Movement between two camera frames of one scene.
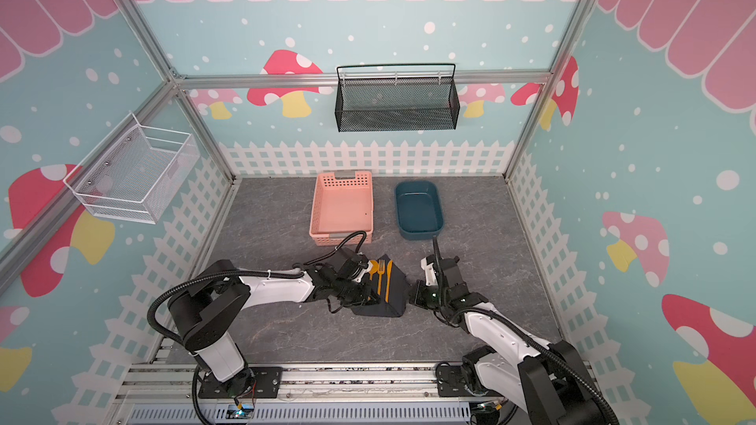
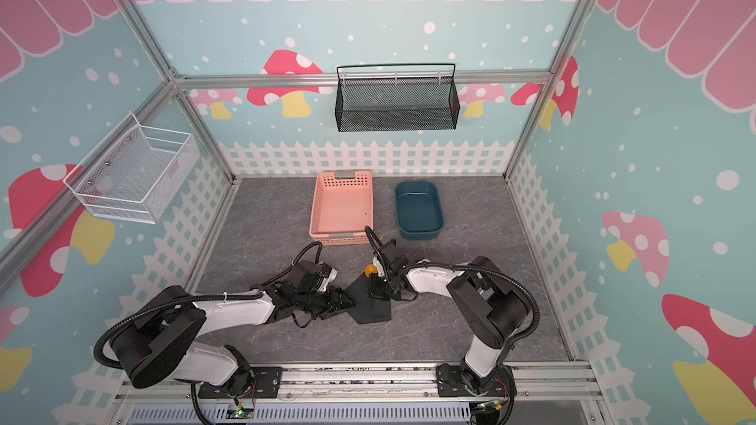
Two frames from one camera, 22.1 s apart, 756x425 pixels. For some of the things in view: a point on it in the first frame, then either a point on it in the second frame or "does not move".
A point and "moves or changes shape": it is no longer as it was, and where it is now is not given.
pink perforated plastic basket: x=342 y=207 does not move
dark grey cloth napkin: x=398 y=294 moves or changes shape
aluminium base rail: x=315 y=394 does not move
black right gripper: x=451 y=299 → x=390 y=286
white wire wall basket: x=138 y=174 does not move
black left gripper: x=366 y=292 → x=334 y=304
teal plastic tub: x=419 y=210 does not move
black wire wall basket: x=397 y=96 does not move
